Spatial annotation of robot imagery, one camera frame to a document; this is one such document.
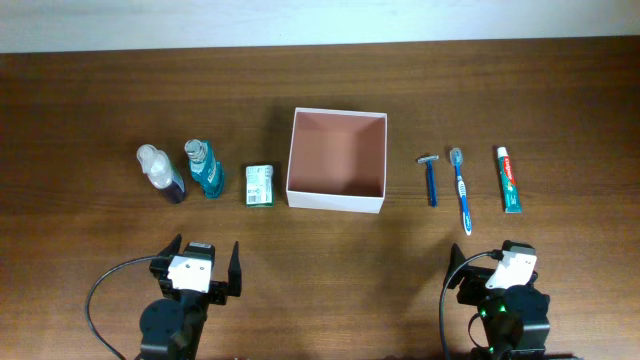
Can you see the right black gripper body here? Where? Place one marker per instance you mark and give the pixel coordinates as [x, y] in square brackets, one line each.
[475, 290]

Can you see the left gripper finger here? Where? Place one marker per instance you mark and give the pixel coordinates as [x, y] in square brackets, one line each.
[172, 248]
[235, 273]

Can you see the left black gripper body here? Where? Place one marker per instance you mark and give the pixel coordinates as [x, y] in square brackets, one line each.
[218, 295]

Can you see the clear bottle dark purple liquid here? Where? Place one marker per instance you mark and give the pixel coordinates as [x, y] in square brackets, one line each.
[161, 173]

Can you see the teal mouthwash bottle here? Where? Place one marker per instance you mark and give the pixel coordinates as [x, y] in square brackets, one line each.
[204, 168]

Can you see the green red toothpaste tube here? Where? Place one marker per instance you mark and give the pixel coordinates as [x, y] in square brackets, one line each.
[512, 203]

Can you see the green white soap box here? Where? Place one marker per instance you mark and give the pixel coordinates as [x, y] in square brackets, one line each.
[259, 186]

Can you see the blue disposable razor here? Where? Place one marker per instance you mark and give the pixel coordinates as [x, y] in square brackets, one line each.
[430, 176]

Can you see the blue white toothbrush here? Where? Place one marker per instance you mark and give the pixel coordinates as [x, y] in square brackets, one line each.
[456, 159]

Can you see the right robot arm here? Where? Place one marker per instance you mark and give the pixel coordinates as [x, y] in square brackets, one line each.
[516, 325]

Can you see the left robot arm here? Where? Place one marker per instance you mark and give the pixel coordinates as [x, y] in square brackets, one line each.
[172, 326]

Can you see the white square cardboard box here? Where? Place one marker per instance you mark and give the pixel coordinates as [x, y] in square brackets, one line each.
[337, 160]

